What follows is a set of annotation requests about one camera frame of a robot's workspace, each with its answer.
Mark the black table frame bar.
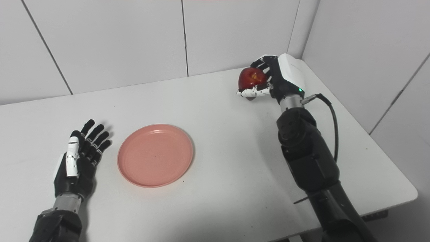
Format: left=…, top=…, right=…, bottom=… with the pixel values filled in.
left=361, top=210, right=388, bottom=222

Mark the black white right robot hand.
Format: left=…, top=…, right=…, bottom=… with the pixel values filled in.
left=236, top=53, right=306, bottom=103

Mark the red apple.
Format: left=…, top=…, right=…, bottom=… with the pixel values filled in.
left=238, top=67, right=268, bottom=101

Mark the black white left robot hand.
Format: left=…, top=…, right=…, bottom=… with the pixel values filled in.
left=54, top=119, right=112, bottom=202

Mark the pink round plate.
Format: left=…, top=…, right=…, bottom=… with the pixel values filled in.
left=117, top=124, right=194, bottom=188

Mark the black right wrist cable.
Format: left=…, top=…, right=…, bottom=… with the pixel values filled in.
left=301, top=93, right=339, bottom=162

